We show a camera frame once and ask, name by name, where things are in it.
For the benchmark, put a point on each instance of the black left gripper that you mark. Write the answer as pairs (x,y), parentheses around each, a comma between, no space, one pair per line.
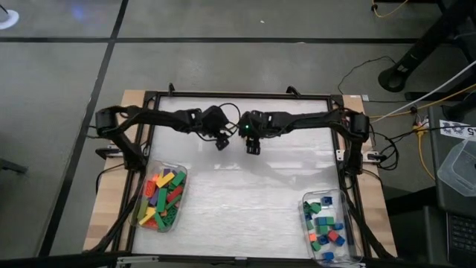
(213,131)

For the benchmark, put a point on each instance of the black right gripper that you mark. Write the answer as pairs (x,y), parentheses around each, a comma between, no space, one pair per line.
(254,132)

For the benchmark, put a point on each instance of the green long block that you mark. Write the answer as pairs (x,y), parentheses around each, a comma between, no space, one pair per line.
(178,179)
(173,203)
(162,200)
(159,221)

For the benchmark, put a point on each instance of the purple long block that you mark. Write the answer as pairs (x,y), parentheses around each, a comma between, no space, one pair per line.
(166,172)
(154,198)

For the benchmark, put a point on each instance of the yellow brick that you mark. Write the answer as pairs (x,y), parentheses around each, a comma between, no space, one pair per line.
(164,179)

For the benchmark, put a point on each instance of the red long block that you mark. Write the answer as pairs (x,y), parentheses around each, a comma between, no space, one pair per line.
(175,194)

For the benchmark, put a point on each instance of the green small studded block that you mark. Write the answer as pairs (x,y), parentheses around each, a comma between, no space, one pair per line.
(306,206)

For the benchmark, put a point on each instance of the orange studded brick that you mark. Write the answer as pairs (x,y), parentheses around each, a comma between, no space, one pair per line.
(150,188)

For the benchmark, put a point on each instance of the clear plastic bin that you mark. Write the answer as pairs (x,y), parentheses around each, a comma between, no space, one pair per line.
(349,201)
(182,219)

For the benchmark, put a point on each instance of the blue small block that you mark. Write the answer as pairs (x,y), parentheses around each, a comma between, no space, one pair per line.
(321,220)
(328,256)
(323,239)
(308,216)
(326,201)
(337,226)
(339,241)

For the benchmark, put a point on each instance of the green brick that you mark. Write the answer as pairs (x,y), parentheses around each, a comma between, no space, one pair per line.
(171,216)

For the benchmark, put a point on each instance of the olive long block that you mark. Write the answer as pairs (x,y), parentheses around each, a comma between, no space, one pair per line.
(142,209)

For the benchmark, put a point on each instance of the red studded brick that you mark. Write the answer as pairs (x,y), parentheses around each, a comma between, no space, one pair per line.
(150,223)

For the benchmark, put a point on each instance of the orange small block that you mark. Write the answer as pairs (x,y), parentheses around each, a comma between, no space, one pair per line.
(312,237)

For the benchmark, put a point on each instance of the red small block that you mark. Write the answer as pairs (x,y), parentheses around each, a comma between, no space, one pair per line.
(332,235)

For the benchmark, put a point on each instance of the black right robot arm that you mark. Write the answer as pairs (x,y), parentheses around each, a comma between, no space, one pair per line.
(316,119)

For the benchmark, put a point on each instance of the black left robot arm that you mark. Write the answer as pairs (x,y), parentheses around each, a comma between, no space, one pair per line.
(148,117)

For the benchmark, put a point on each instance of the black stand base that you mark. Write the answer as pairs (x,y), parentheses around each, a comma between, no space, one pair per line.
(394,78)

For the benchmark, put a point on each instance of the dark side cabinet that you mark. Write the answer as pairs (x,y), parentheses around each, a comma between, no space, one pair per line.
(442,201)

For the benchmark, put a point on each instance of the white printed label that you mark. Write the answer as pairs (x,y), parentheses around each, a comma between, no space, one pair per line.
(455,130)

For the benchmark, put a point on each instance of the clear plastic tub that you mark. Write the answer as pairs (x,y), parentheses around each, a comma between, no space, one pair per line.
(461,171)

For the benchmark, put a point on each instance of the dark grey stand foot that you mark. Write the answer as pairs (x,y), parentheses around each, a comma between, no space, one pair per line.
(11,165)

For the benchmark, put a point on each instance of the black keyboard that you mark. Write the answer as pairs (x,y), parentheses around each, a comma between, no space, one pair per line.
(463,234)

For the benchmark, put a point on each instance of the white round floor disc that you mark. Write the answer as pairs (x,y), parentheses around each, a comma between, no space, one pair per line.
(11,22)

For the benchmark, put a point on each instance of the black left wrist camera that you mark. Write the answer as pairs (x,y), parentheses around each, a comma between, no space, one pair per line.
(215,116)

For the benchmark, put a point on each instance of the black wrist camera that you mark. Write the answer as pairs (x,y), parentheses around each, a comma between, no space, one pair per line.
(248,118)
(215,116)

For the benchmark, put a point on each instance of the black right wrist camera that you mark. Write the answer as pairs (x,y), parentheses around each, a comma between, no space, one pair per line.
(248,118)

